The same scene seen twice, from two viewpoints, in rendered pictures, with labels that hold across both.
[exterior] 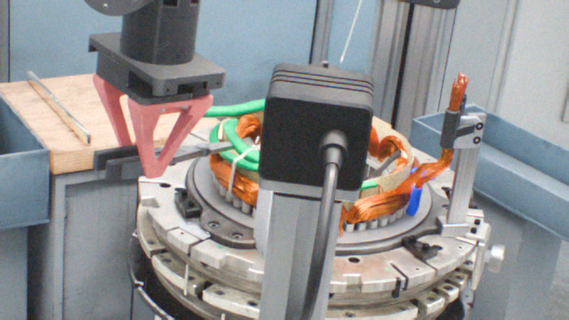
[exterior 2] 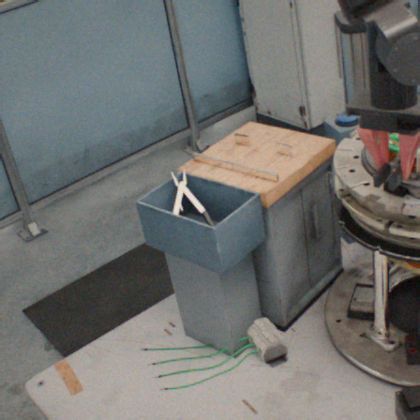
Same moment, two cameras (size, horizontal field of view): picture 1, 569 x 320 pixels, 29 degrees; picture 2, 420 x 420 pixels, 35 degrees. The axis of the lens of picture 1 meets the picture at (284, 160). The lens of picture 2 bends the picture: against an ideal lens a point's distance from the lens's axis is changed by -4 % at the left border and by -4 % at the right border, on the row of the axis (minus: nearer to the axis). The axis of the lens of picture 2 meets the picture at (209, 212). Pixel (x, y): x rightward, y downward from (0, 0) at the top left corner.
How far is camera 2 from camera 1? 0.48 m
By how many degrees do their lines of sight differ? 10
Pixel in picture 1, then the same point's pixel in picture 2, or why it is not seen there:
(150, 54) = (404, 103)
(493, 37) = (289, 44)
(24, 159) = (250, 205)
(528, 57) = (313, 49)
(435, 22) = not seen: hidden behind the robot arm
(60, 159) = (269, 196)
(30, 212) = (258, 236)
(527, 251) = not seen: outside the picture
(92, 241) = (287, 239)
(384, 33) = (356, 54)
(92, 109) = (250, 159)
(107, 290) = (298, 265)
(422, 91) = not seen: hidden behind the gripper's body
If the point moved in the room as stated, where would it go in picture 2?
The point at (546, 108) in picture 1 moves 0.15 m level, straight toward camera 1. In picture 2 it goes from (331, 74) to (337, 84)
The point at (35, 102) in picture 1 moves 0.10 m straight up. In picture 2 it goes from (213, 169) to (202, 114)
